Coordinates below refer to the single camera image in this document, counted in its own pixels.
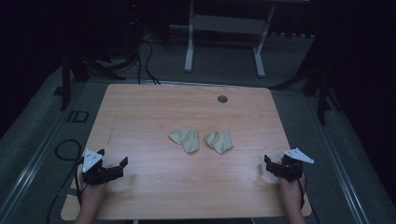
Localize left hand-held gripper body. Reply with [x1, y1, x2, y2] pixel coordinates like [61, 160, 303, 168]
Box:
[80, 148, 124, 187]

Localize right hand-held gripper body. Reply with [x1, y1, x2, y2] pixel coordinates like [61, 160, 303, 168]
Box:
[270, 147, 315, 183]

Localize beige sock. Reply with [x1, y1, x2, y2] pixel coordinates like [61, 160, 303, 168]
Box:
[205, 130, 234, 155]
[167, 129, 201, 155]

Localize person's right hand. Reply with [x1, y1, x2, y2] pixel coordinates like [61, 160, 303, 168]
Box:
[278, 174, 307, 203]

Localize person's left hand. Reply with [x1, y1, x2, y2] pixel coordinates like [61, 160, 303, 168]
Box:
[78, 174, 108, 202]

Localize black metal stand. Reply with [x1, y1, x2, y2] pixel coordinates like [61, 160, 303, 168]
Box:
[53, 50, 127, 112]
[270, 60, 342, 126]

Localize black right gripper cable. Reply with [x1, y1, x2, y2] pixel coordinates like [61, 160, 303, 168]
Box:
[297, 173, 321, 224]

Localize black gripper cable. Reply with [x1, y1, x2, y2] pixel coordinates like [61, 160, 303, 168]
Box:
[73, 158, 86, 207]
[297, 173, 321, 224]

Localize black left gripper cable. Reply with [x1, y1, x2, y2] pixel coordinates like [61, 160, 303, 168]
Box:
[73, 158, 86, 207]

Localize black floor cable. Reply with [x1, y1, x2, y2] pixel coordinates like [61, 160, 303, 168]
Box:
[46, 138, 83, 224]

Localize metal floor rail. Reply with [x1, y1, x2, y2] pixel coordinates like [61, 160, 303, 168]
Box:
[0, 81, 94, 218]
[303, 92, 373, 224]

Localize white metal desk frame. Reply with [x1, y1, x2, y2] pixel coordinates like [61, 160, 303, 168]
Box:
[169, 0, 276, 78]

